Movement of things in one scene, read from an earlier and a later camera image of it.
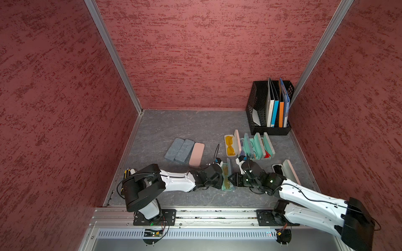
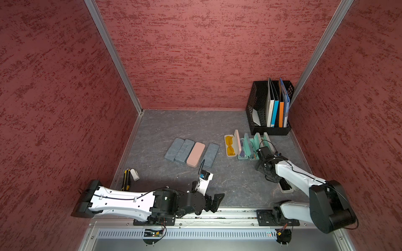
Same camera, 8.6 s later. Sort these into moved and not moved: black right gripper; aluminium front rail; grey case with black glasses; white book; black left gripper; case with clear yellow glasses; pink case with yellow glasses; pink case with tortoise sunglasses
Moved: black left gripper; black right gripper; case with clear yellow glasses
Not moved: pink case with yellow glasses; pink case with tortoise sunglasses; white book; grey case with black glasses; aluminium front rail
